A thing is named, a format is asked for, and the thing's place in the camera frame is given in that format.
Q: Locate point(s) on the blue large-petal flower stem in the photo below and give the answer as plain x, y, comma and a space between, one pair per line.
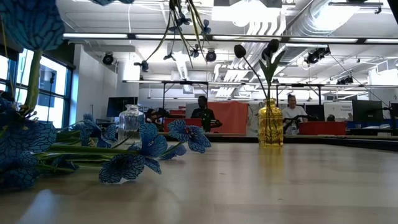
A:
90, 130
21, 143
31, 25
149, 144

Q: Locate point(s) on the red artificial flower bunch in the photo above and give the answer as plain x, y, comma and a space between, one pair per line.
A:
270, 70

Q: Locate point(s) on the blue small-blossom flower spray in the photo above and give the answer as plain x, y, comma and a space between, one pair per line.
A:
185, 21

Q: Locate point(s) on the clear glass vase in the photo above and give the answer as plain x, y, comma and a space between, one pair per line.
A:
130, 123

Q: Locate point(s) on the yellow glass vase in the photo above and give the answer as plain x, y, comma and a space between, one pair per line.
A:
270, 127

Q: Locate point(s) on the person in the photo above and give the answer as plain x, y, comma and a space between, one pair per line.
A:
153, 117
293, 113
203, 116

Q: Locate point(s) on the orange partition panel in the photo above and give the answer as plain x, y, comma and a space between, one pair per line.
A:
231, 118

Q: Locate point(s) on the black computer monitor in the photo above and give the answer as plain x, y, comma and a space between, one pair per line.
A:
367, 110
119, 106

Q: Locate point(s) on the LED light bar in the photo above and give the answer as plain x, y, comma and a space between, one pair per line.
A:
248, 38

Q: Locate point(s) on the white poster board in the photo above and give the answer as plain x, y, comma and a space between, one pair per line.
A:
338, 111

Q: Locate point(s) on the black ceiling camera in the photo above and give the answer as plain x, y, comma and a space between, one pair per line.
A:
211, 56
108, 59

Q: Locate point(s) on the silver ventilation duct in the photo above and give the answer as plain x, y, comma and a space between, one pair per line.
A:
311, 21

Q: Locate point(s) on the black aluminium rig frame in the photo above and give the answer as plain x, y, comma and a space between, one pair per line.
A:
357, 143

